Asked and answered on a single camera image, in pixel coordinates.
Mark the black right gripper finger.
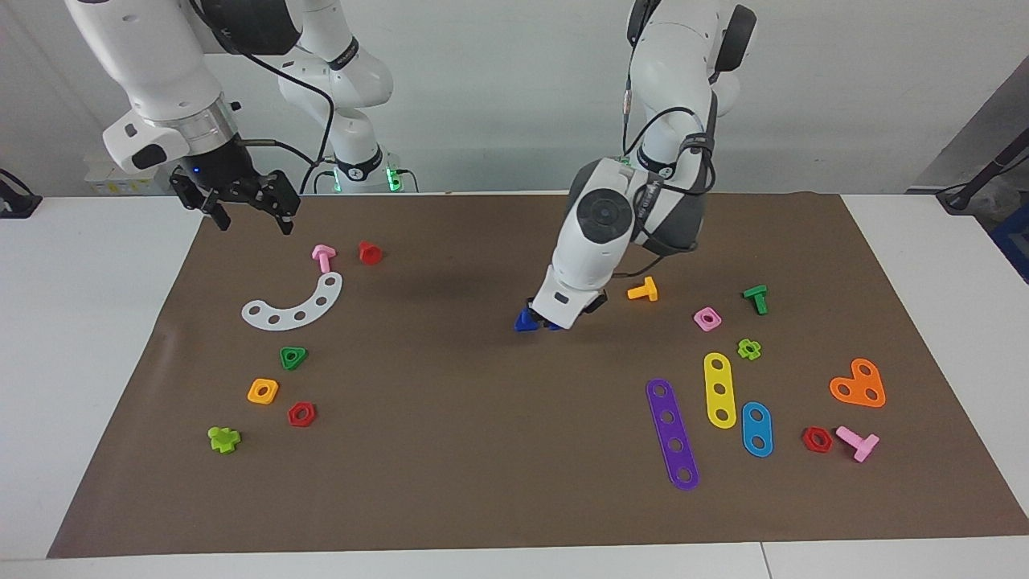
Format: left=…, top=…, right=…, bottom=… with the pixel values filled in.
left=170, top=170, right=232, bottom=232
left=259, top=170, right=302, bottom=236

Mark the white curved hole plate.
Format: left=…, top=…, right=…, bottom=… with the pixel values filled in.
left=241, top=271, right=344, bottom=331

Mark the yellow three-hole plate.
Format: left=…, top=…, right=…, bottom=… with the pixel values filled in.
left=703, top=352, right=737, bottom=429

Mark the brown table mat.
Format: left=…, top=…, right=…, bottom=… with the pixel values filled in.
left=47, top=191, right=1029, bottom=558

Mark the purple four-hole plate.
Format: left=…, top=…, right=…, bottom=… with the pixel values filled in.
left=646, top=379, right=700, bottom=491

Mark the blue two-hole plate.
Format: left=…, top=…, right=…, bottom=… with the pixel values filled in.
left=741, top=401, right=774, bottom=458

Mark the orange angled three-hole plate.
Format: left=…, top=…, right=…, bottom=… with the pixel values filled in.
left=829, top=358, right=887, bottom=409

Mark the blue crate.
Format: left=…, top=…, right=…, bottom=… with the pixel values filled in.
left=990, top=205, right=1029, bottom=284

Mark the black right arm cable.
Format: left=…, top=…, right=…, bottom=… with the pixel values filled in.
left=189, top=0, right=337, bottom=195

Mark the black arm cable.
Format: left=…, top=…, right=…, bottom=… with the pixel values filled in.
left=621, top=76, right=718, bottom=278
left=189, top=0, right=337, bottom=195

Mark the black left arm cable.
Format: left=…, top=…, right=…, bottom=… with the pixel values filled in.
left=621, top=76, right=718, bottom=278

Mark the black device with cable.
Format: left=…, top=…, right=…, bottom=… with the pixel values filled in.
left=0, top=169, right=43, bottom=220

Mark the black stand with cable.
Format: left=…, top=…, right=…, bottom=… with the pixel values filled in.
left=937, top=129, right=1029, bottom=214

